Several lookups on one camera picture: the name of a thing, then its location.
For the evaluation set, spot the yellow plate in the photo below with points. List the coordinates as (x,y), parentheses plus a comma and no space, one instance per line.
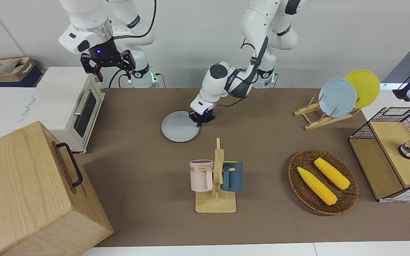
(365,85)

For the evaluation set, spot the dark blue mug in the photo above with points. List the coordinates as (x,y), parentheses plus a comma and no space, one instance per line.
(234,177)

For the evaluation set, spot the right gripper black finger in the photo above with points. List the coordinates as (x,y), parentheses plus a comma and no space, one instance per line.
(93,67)
(128,64)

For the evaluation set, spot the blue dome bell wooden base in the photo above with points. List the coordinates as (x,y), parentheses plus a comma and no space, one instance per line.
(224,93)

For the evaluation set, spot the wooden mug stand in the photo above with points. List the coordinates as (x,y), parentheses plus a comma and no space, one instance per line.
(215,204)

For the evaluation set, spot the white cloth bag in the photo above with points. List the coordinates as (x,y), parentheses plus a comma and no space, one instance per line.
(2,65)

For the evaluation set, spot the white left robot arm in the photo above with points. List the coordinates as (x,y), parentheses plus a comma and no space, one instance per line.
(258,21)

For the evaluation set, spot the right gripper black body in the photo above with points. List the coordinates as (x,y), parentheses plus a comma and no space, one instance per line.
(104,53)

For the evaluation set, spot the pink mug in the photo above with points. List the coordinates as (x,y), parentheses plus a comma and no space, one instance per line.
(200,176)

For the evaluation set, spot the gray metal plate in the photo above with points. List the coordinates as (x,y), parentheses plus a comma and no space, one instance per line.
(178,128)

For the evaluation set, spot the brown cardboard box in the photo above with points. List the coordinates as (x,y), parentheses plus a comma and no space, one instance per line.
(20,73)

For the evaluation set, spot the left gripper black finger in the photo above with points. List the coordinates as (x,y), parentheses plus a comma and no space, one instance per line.
(210,120)
(198,123)

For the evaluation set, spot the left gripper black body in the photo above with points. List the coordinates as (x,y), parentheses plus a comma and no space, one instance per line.
(203,116)

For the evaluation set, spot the wooden basket lid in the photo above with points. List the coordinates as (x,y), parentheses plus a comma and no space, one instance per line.
(390,142)

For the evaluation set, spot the yellow corn cob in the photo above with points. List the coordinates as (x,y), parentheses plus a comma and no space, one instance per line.
(317,185)
(332,173)

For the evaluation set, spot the cream toaster oven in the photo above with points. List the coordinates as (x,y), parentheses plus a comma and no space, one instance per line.
(62,96)

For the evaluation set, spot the light blue plate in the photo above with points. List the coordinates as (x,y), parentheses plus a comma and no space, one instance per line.
(338,97)

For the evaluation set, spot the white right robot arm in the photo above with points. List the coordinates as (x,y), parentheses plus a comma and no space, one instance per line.
(84,21)

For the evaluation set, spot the large wooden box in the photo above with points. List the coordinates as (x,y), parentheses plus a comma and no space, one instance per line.
(23,185)

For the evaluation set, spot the round wicker basket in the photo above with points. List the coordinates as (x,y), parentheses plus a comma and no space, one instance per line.
(304,192)

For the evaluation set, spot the wooden dish rack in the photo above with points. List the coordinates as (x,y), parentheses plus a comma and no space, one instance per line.
(319,122)

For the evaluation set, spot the brown table mat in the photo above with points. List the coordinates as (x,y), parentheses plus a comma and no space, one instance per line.
(148,177)

